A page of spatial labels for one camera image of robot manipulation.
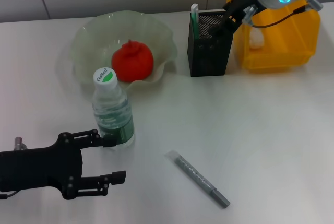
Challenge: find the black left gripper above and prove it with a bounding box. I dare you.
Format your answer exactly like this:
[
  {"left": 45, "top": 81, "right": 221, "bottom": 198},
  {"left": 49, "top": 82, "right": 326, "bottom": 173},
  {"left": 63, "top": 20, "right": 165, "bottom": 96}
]
[{"left": 0, "top": 129, "right": 127, "bottom": 200}]

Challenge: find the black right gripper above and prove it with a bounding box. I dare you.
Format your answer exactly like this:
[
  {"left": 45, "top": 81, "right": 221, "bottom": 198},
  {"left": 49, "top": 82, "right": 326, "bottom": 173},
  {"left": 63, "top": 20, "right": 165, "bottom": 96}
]
[{"left": 207, "top": 0, "right": 259, "bottom": 37}]

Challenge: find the white paper ball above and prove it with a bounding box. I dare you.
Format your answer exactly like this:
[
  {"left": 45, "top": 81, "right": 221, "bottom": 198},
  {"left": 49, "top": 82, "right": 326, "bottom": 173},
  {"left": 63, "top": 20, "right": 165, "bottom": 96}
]
[{"left": 249, "top": 27, "right": 265, "bottom": 50}]

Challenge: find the mint green utility knife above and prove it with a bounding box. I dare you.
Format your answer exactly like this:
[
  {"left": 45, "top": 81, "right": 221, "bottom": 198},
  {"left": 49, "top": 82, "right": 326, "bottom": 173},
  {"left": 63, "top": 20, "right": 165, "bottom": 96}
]
[{"left": 190, "top": 4, "right": 200, "bottom": 39}]

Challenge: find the clear green-label water bottle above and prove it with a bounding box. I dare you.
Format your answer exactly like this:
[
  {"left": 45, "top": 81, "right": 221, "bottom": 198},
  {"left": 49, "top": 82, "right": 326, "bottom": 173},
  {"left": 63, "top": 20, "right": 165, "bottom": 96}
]
[{"left": 92, "top": 67, "right": 136, "bottom": 148}]

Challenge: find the orange fruit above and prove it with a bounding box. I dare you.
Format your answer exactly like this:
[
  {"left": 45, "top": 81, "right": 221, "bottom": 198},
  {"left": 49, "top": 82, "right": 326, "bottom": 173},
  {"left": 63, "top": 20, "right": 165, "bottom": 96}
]
[{"left": 111, "top": 39, "right": 154, "bottom": 83}]

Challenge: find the black mesh pen holder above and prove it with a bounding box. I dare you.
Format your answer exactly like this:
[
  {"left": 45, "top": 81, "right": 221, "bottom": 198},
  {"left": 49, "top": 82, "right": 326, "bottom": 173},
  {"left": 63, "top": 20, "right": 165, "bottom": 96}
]
[{"left": 187, "top": 9, "right": 234, "bottom": 78}]

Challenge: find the grey marker pen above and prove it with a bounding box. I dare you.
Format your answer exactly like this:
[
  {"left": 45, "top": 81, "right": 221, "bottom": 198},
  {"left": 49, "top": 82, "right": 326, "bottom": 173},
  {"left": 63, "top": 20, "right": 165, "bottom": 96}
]
[{"left": 164, "top": 149, "right": 231, "bottom": 209}]

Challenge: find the pale green wavy fruit bowl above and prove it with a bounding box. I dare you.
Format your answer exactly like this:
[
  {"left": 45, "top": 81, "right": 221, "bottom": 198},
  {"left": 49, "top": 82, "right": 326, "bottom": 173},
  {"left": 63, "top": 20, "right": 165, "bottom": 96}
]
[{"left": 69, "top": 10, "right": 180, "bottom": 94}]

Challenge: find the yellow plastic bin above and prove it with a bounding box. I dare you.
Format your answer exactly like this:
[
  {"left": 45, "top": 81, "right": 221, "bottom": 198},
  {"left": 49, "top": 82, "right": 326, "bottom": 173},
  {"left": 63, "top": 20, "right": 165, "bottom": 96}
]
[{"left": 225, "top": 0, "right": 321, "bottom": 75}]

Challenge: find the left gripper cable with connector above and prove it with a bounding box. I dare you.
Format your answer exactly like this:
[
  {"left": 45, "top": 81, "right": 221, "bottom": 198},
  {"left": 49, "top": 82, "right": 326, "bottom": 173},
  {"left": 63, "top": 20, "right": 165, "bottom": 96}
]
[{"left": 0, "top": 136, "right": 28, "bottom": 199}]

